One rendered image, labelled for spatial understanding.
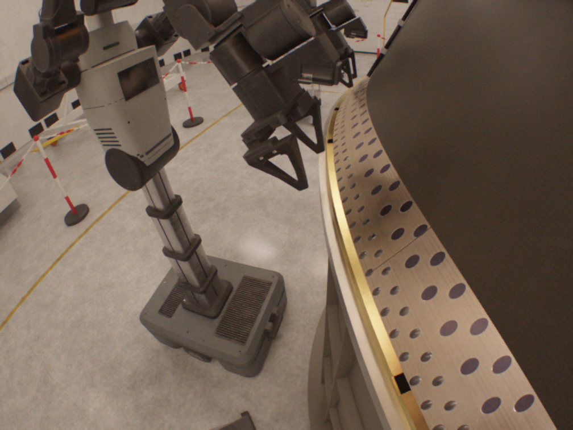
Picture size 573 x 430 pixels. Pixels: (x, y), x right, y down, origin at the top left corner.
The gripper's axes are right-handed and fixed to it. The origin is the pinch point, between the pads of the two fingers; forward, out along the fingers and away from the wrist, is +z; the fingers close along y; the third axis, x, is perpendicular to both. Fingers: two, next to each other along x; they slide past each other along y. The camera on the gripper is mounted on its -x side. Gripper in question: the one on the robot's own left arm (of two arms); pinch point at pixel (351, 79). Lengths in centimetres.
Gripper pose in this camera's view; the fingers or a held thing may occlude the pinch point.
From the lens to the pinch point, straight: 81.4
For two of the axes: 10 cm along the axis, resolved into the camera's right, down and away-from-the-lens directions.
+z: 5.4, 7.2, 4.3
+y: 3.2, -6.5, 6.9
